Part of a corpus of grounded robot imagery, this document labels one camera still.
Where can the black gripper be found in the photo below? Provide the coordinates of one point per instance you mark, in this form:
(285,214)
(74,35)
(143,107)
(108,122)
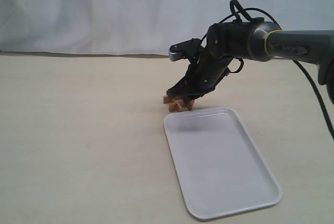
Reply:
(201,78)

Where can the notched wooden plank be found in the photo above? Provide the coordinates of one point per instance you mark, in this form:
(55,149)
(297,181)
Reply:
(167,99)
(188,106)
(177,107)
(180,102)

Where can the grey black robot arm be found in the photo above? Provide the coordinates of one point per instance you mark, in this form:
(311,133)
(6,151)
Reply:
(257,40)

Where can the white backdrop cloth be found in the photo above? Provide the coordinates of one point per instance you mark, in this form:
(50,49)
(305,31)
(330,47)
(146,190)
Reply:
(119,27)

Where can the white plastic tray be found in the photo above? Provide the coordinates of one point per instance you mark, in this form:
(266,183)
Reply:
(220,170)

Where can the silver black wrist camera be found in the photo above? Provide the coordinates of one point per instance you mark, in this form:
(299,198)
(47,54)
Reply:
(185,50)

